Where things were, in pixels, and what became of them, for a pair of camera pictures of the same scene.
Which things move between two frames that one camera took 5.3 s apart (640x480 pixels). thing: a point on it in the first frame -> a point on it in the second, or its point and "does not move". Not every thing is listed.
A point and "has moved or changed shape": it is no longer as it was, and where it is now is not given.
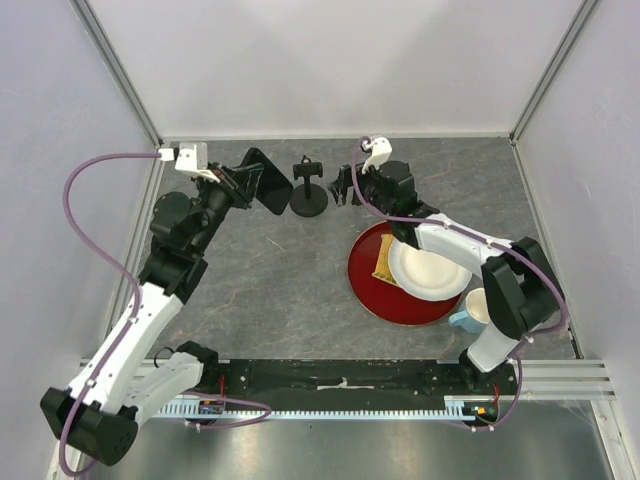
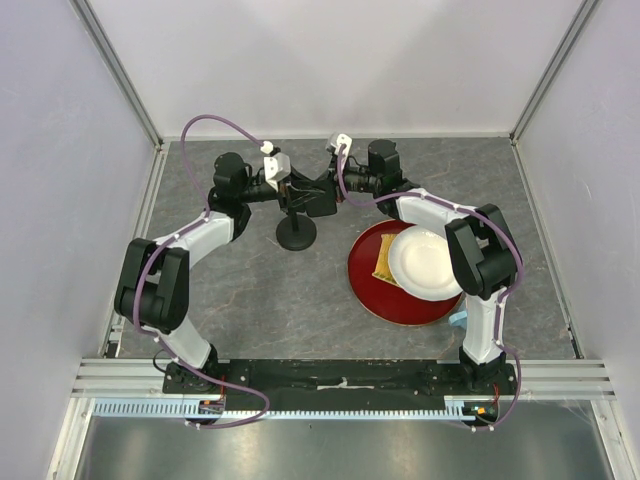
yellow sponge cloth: (383, 268) does not move
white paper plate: (425, 275) does not move
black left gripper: (240, 184) -> (292, 197)
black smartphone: (273, 190) has moved or changed shape
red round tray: (384, 301) does not move
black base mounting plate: (357, 383) does not move
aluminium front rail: (566, 379) does not move
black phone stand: (308, 199) -> (296, 232)
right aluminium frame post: (554, 64) does not move
